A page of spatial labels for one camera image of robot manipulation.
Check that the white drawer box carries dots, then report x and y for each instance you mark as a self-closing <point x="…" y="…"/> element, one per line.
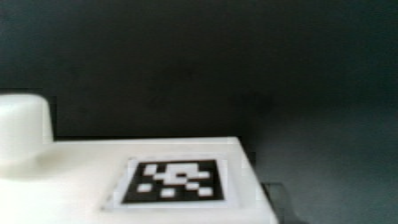
<point x="157" y="181"/>

